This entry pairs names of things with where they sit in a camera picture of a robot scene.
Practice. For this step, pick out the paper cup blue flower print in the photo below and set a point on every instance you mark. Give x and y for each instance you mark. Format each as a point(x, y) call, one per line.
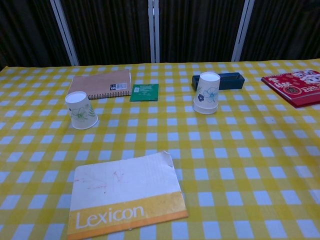
point(208, 92)

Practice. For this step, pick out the paper cup green flower print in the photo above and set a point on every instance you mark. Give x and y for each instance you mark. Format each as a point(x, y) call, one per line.
point(82, 117)

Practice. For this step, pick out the green foil packet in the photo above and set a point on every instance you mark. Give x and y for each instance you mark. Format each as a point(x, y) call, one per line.
point(143, 93)

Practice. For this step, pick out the brown spiral notebook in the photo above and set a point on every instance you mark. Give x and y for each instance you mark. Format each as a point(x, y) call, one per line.
point(97, 83)

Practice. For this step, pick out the white yellow Lexicon booklet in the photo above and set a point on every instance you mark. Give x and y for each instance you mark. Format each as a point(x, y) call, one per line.
point(120, 185)

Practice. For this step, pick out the yellow white checked tablecloth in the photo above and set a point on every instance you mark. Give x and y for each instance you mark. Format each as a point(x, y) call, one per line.
point(225, 162)

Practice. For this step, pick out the dark blue rectangular box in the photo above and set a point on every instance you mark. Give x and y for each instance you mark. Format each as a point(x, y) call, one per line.
point(232, 81)

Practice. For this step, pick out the dark ribbed partition panel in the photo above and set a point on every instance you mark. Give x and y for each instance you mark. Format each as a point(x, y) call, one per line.
point(200, 30)
point(25, 30)
point(110, 30)
point(287, 27)

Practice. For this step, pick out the red desk calendar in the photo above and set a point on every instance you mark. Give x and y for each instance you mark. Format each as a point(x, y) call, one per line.
point(295, 90)

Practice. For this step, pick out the white partition post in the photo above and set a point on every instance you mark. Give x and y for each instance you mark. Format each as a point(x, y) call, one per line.
point(153, 30)
point(241, 32)
point(65, 37)

